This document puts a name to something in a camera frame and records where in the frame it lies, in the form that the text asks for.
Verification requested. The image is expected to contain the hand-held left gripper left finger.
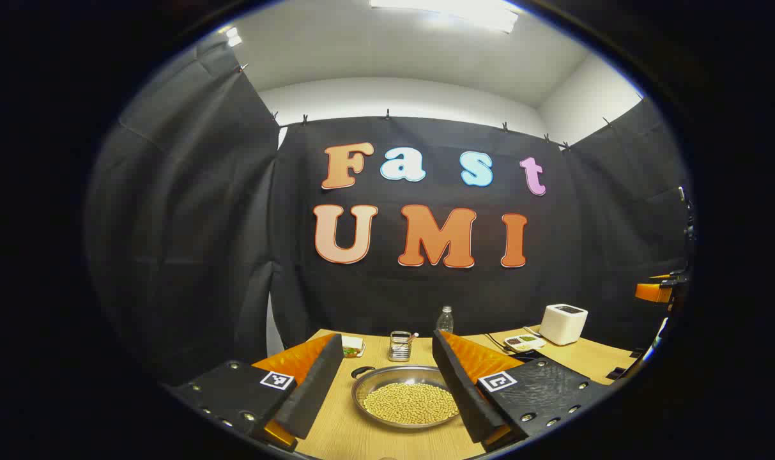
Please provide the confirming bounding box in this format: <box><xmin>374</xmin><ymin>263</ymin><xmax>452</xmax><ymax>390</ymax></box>
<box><xmin>164</xmin><ymin>332</ymin><xmax>344</xmax><ymax>453</ymax></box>

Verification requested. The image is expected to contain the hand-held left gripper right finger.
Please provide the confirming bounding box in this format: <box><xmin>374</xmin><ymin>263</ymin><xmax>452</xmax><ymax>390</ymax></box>
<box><xmin>432</xmin><ymin>330</ymin><xmax>611</xmax><ymax>453</ymax></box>

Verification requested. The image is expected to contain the steel pot with black handles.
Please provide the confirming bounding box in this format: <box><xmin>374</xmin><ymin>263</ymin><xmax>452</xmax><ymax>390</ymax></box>
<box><xmin>351</xmin><ymin>364</ymin><xmax>461</xmax><ymax>430</ymax></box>

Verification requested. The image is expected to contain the pile of yellow soybeans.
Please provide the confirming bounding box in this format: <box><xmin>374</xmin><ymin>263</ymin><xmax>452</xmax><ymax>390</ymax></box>
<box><xmin>362</xmin><ymin>382</ymin><xmax>459</xmax><ymax>426</ymax></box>

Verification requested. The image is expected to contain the white divided plate with beans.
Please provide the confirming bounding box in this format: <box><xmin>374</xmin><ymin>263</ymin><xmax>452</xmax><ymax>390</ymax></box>
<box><xmin>503</xmin><ymin>334</ymin><xmax>546</xmax><ymax>353</ymax></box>

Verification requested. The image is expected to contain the white toaster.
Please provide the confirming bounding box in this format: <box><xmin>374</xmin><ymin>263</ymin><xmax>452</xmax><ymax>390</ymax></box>
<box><xmin>539</xmin><ymin>303</ymin><xmax>589</xmax><ymax>346</ymax></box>

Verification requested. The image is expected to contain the black backdrop cloth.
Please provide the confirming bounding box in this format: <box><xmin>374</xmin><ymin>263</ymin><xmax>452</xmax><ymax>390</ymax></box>
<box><xmin>84</xmin><ymin>42</ymin><xmax>694</xmax><ymax>384</ymax></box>

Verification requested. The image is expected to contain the ceiling light panel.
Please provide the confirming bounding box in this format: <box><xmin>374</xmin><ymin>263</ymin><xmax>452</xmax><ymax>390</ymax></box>
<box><xmin>369</xmin><ymin>0</ymin><xmax>519</xmax><ymax>34</ymax></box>

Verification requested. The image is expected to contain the metal wire holder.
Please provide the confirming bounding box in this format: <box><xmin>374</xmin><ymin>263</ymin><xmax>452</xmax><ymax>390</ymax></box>
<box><xmin>388</xmin><ymin>330</ymin><xmax>420</xmax><ymax>363</ymax></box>

